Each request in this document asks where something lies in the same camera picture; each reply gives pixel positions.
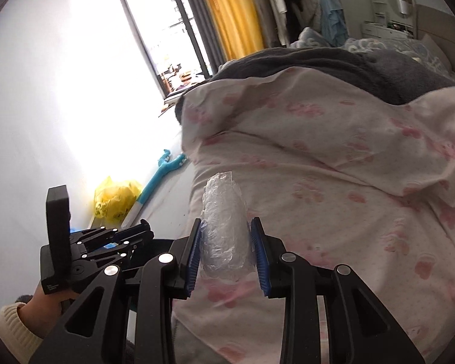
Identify clear bubble wrap roll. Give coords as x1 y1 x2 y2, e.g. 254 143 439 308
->
201 172 255 282

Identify left hand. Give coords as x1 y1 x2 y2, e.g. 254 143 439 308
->
18 283 79 339

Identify yellow plastic bag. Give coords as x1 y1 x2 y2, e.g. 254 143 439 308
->
93 177 143 224

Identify white knit left sleeve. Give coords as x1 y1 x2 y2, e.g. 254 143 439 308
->
0 302 43 364

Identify teal plush back scratcher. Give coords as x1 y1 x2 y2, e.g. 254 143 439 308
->
120 150 187 229

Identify pink patterned quilt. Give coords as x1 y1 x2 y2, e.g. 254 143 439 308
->
181 67 455 362

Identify blue grey patterned pillow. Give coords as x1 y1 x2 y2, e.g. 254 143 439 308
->
289 27 455 81

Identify dark grey fleece blanket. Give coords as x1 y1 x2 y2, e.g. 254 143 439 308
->
174 46 455 124

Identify hanging clothes on rack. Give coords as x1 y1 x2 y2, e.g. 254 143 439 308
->
253 0 349 48

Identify white dressing table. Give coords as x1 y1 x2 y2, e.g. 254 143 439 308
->
361 0 414 39

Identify yellow curtain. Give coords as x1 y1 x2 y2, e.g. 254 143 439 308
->
206 0 265 60

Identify dark grey curtain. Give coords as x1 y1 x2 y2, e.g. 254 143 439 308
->
188 0 226 74

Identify round vanity mirror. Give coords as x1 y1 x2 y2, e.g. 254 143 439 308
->
386 0 417 29

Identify grey upholstered headboard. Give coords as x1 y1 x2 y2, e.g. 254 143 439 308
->
416 5 455 73

